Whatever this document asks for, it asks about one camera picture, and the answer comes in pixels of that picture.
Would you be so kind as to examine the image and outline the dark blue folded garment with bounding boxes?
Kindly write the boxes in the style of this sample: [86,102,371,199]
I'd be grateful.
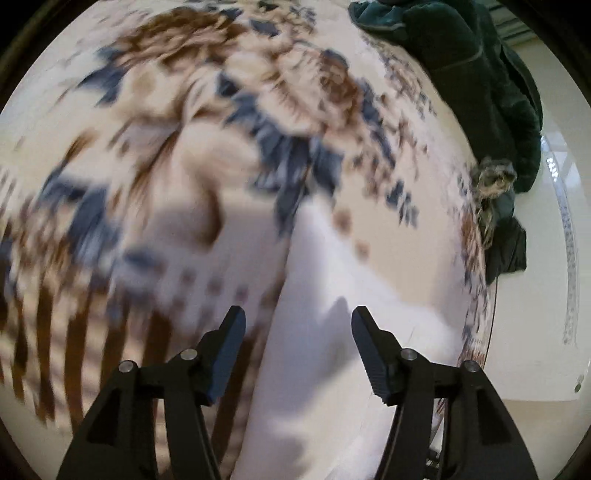
[471,157,527,285]

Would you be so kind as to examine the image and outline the floral bed cover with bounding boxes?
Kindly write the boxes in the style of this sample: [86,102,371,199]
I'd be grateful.
[1,1,490,479]

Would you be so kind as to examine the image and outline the white headboard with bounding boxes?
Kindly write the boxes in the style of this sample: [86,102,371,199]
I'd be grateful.
[486,40,590,402]

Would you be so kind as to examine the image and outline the dark green fleece blanket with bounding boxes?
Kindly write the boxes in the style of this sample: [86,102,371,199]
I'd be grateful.
[349,1,543,193]

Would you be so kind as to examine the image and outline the white pants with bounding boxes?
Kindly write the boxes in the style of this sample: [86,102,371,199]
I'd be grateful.
[232,201,460,479]

